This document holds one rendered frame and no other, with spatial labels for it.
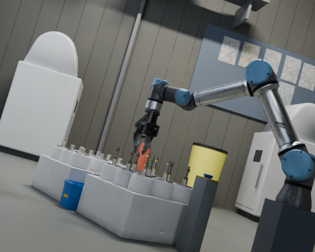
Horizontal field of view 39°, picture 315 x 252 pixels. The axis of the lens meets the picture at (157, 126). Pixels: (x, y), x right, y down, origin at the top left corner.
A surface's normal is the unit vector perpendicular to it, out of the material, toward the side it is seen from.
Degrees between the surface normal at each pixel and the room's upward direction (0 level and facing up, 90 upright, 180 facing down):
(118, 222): 90
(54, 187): 90
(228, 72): 90
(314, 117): 90
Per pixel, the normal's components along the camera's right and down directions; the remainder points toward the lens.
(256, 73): -0.43, -0.30
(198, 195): -0.75, -0.26
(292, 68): 0.18, -0.02
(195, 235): 0.60, 0.11
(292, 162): -0.36, -0.06
